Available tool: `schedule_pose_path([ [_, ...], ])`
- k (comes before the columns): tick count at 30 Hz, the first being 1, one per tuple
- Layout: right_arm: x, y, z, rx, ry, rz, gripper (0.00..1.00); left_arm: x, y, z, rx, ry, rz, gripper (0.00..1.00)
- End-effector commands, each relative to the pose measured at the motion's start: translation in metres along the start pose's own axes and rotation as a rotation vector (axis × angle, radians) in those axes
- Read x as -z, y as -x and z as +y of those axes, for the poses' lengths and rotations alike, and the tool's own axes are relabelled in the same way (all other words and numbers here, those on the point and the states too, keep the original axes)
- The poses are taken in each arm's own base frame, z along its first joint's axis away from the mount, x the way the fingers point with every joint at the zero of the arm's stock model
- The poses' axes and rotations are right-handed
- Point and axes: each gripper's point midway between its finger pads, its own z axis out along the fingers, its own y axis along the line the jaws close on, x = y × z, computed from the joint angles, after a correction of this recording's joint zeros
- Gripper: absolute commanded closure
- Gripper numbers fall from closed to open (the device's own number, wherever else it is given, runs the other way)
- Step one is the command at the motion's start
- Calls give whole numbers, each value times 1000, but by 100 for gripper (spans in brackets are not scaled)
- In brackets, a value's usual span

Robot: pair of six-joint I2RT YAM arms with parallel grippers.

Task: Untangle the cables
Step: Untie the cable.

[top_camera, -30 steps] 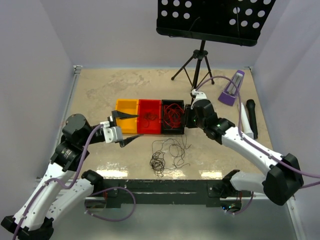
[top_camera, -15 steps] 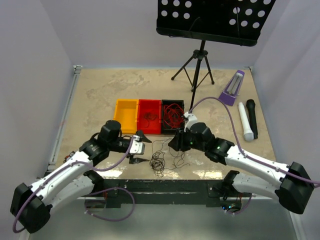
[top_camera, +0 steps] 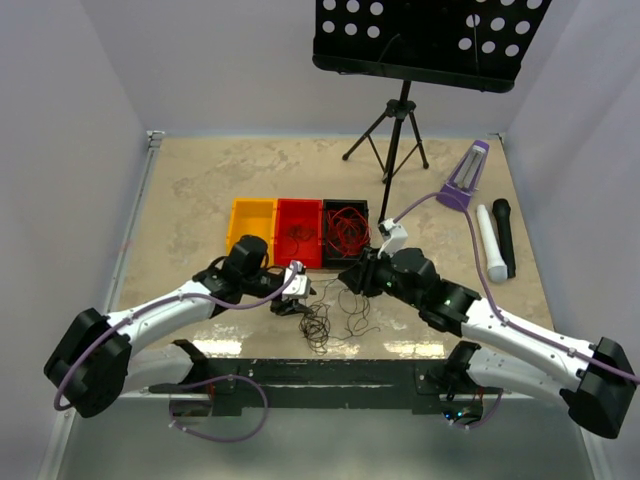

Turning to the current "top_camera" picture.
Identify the black plastic bin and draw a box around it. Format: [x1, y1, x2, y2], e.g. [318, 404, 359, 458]
[322, 199, 371, 269]

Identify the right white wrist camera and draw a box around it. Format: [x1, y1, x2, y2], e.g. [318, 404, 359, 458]
[377, 218, 408, 259]

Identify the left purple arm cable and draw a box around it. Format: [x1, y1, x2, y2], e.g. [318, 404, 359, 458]
[53, 269, 301, 412]

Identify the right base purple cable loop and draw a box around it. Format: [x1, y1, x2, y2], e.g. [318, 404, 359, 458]
[449, 384, 506, 430]

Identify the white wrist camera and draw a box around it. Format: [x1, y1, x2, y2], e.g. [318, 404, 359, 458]
[281, 260, 312, 300]
[377, 218, 408, 259]

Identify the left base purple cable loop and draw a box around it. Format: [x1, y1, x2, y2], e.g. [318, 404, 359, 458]
[167, 374, 269, 443]

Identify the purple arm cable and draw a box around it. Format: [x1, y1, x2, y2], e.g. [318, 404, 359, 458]
[394, 191, 640, 386]
[53, 269, 301, 412]

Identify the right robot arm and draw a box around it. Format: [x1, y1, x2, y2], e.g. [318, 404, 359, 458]
[339, 248, 639, 439]

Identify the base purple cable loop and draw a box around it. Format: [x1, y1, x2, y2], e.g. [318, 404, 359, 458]
[167, 374, 269, 443]
[449, 384, 506, 430]

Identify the black microphone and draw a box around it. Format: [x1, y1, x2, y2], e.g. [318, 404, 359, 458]
[492, 198, 516, 279]

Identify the orange plastic bin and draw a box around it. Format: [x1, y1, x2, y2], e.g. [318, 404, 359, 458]
[226, 197, 277, 259]

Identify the white microphone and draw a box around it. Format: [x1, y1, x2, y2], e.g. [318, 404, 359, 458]
[476, 204, 508, 284]

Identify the black white-striped cable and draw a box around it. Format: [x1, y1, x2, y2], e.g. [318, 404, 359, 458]
[298, 269, 382, 357]

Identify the black music stand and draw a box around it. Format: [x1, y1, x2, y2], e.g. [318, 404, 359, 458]
[311, 0, 553, 228]

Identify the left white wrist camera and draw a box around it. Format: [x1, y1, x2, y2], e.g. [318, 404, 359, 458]
[281, 260, 312, 300]

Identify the small brown cable clump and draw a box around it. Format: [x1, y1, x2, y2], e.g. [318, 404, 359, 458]
[282, 224, 321, 264]

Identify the red plastic bin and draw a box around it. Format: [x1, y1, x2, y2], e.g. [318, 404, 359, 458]
[273, 198, 323, 269]

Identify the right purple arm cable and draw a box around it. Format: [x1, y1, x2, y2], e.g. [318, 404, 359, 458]
[394, 191, 640, 386]

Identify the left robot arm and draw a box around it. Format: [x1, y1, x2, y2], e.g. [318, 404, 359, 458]
[44, 235, 315, 418]

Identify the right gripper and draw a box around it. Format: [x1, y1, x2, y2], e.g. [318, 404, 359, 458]
[338, 246, 423, 309]

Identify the purple metronome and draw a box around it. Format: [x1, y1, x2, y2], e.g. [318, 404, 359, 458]
[436, 140, 490, 212]

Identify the red cable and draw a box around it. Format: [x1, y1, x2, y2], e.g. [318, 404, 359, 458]
[324, 206, 371, 260]

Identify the aluminium frame rail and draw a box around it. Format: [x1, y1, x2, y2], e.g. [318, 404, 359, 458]
[61, 355, 593, 401]

